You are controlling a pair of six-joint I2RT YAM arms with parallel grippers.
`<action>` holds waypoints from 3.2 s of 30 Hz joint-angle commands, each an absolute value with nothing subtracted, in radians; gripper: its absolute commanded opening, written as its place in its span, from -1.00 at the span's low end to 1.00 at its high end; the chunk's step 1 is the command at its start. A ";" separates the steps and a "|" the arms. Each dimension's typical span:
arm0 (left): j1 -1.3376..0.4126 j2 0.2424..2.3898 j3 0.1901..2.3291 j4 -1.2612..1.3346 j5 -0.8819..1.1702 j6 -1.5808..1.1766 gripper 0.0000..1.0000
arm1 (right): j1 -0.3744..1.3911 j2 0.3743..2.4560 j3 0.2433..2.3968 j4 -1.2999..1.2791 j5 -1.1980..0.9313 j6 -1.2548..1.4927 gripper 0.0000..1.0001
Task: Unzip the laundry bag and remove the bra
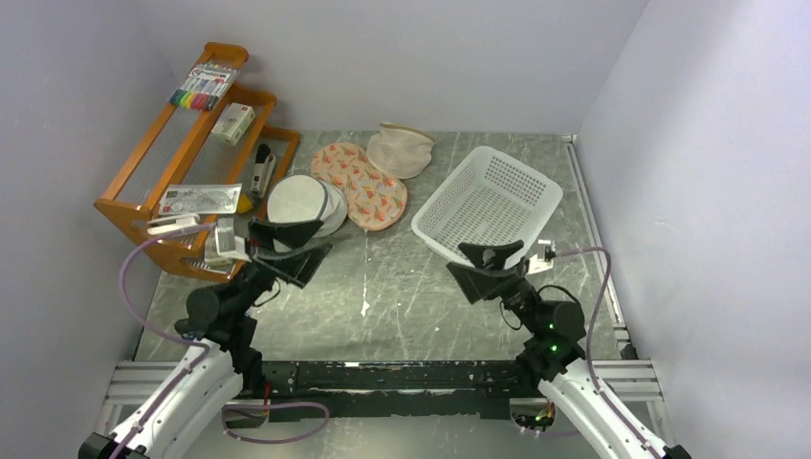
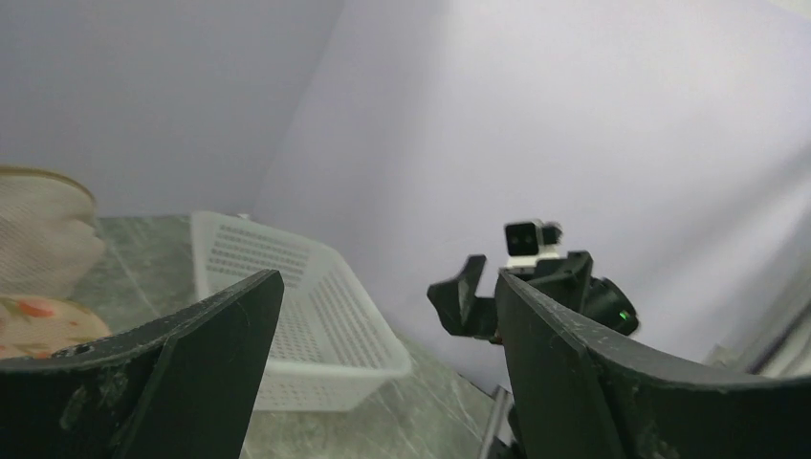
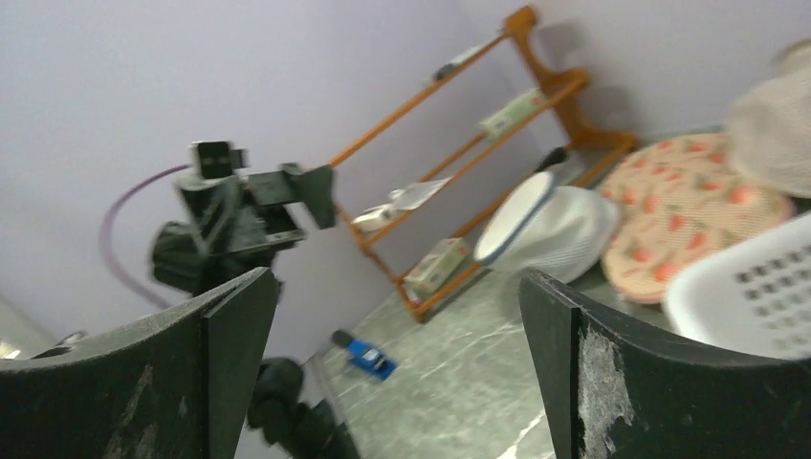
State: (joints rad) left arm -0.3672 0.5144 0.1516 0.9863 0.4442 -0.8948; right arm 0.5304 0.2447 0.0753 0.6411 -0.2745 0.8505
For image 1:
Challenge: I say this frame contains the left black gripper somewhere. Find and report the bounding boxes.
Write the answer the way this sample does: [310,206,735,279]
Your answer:
[230,216,332,315]

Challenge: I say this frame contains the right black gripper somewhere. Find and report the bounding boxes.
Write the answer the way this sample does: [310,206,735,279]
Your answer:
[448,240,543,335]

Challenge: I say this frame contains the white mesh laundry bag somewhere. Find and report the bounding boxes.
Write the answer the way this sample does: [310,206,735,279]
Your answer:
[266,175,348,238]

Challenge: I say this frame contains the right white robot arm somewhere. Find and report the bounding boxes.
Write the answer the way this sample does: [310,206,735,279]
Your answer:
[447,241,690,458]

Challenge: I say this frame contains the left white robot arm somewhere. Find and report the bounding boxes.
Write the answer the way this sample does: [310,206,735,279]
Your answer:
[77,219,332,458]

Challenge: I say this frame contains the floral pink laundry bag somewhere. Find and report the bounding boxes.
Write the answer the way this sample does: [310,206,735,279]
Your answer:
[310,142,408,231]

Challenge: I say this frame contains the beige mesh laundry bag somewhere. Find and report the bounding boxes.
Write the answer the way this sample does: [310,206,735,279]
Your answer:
[365,122,436,180]

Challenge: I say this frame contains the yellow triangular eraser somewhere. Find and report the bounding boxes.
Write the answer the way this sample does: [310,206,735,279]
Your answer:
[235,193,255,214]

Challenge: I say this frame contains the staples box package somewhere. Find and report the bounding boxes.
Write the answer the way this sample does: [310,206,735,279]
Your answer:
[203,242,232,271]

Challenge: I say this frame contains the white plastic basket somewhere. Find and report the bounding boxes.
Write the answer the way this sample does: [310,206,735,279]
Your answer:
[411,145,563,268]

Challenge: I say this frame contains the black grey stapler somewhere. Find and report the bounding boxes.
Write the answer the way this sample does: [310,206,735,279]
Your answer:
[251,143,276,200]

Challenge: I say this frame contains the orange wooden shelf rack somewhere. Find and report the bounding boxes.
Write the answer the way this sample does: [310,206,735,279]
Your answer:
[94,42,300,283]

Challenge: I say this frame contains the white stapler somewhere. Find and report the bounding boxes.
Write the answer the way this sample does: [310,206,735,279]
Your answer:
[146,213,200,236]

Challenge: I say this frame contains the clear ruler set package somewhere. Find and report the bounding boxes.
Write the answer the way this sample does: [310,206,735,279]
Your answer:
[158,184,242,216]

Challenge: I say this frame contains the small white green box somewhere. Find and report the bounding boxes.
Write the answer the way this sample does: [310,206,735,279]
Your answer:
[209,102,255,144]

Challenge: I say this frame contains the coloured marker pen set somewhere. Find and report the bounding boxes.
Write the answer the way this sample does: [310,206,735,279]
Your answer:
[168,62,240,111]

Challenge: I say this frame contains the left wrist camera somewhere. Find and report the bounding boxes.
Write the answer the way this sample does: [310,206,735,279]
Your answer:
[214,217,250,262]

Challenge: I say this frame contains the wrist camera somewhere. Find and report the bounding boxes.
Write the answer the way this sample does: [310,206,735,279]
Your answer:
[214,217,250,262]
[526,239,557,275]

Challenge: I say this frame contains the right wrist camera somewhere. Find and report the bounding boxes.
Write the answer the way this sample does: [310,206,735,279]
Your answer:
[526,239,557,275]

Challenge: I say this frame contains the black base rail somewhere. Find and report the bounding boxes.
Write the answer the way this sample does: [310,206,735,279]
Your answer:
[236,361,550,424]

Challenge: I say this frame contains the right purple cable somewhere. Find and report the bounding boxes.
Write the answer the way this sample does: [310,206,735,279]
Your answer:
[519,245,667,459]

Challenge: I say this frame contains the purple cable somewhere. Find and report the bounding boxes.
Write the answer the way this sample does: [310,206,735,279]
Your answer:
[107,223,331,459]
[519,245,667,459]

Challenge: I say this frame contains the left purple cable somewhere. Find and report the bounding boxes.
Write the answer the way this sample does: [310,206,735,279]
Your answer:
[107,223,331,459]

